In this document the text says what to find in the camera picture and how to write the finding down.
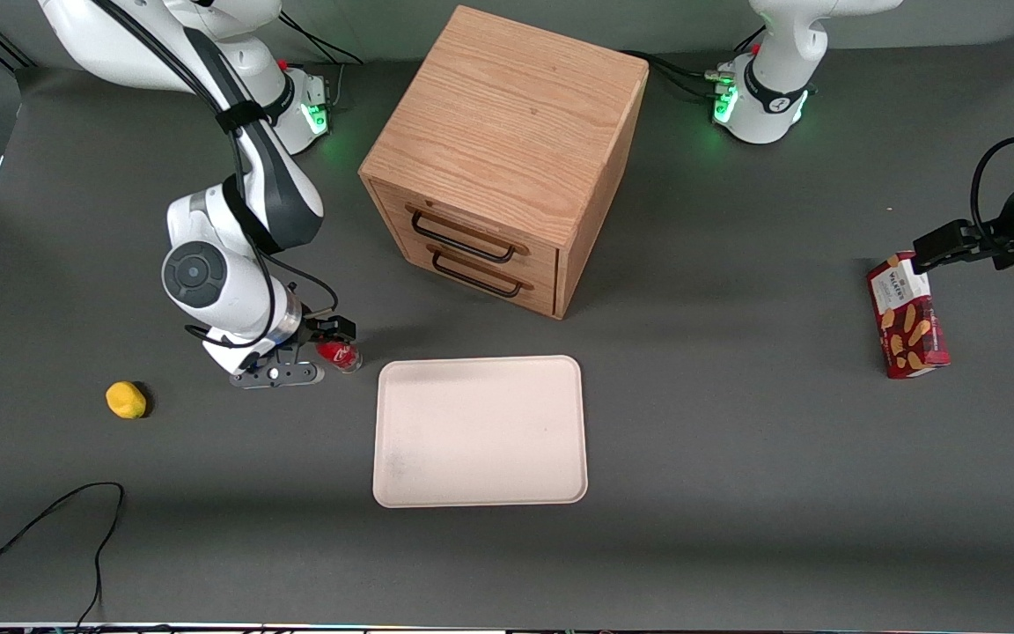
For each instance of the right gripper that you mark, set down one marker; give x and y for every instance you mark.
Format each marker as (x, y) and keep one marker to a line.
(317, 334)

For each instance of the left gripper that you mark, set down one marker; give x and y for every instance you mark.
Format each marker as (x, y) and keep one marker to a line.
(1002, 244)

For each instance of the red soda can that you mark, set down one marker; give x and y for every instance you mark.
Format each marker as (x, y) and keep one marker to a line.
(340, 355)

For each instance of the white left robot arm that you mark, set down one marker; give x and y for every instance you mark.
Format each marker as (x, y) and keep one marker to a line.
(771, 110)

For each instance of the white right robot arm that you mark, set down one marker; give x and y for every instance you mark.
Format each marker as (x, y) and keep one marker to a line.
(234, 304)

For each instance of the beige plastic tray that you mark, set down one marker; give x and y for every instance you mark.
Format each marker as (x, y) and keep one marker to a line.
(479, 431)

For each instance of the red shortbread cookie box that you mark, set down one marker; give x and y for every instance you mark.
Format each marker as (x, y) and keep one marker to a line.
(908, 317)

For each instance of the wooden drawer front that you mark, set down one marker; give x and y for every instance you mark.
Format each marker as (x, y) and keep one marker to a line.
(489, 291)
(472, 224)

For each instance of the yellow toy lemon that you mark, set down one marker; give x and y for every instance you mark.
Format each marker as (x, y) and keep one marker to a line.
(126, 399)

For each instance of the wooden drawer cabinet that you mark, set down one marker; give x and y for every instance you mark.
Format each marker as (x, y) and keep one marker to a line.
(507, 114)

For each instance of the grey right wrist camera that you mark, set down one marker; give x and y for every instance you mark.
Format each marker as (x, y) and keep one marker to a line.
(276, 374)

